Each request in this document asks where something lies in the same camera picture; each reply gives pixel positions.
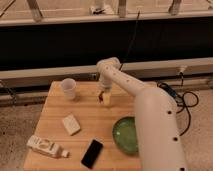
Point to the red pepper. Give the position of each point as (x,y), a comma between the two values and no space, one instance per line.
(100,97)

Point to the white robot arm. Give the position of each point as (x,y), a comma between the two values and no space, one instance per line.
(159,142)

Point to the white plastic cup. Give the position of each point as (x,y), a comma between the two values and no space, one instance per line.
(68,87)

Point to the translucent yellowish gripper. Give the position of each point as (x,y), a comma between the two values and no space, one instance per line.
(106,98)

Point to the wooden table board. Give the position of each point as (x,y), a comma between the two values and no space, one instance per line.
(96,122)

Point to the black smartphone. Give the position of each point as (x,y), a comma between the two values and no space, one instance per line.
(92,154)

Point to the white plastic bottle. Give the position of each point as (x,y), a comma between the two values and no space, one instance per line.
(47,147)

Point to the green ceramic bowl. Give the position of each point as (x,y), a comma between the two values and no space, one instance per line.
(124,135)

